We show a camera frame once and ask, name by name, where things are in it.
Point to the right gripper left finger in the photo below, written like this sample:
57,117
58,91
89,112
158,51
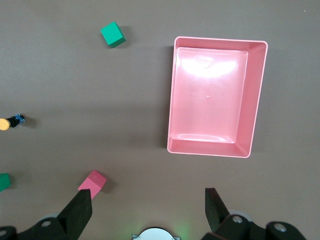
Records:
75,220

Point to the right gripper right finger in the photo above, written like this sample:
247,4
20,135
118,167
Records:
217,217

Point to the yellow push button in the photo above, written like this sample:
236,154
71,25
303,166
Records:
5,124

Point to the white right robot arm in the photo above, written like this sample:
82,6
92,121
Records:
155,235

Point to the red foam cube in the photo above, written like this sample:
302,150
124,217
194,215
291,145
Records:
92,182

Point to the green foam cube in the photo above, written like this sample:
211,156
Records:
112,33
3,182

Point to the pink plastic bin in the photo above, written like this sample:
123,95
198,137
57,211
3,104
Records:
207,100

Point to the brown table cover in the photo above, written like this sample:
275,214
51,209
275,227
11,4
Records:
75,75

